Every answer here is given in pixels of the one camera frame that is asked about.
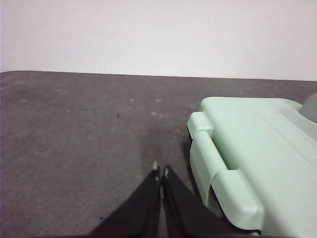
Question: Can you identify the silver griddle lid handle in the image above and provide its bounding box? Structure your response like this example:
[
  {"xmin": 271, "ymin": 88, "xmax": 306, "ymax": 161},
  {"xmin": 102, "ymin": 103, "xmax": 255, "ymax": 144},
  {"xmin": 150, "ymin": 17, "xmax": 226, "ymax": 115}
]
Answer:
[{"xmin": 300, "ymin": 93, "xmax": 317, "ymax": 123}]

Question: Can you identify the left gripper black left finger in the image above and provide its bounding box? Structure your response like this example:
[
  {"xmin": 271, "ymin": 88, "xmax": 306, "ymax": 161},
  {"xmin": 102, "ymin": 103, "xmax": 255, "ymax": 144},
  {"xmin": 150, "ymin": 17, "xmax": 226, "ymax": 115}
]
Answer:
[{"xmin": 89, "ymin": 161, "xmax": 163, "ymax": 238}]

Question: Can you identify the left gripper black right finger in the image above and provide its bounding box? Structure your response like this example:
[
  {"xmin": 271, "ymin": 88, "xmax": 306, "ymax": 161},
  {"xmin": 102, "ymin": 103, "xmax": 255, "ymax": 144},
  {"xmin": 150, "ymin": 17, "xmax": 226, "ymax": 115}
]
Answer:
[{"xmin": 161, "ymin": 165, "xmax": 262, "ymax": 238}]

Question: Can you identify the mint green griddle lid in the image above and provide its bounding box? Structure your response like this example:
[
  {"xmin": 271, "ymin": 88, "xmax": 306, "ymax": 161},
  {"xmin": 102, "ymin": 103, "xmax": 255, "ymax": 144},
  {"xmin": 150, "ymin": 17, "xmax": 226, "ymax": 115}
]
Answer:
[{"xmin": 187, "ymin": 97, "xmax": 317, "ymax": 233}]

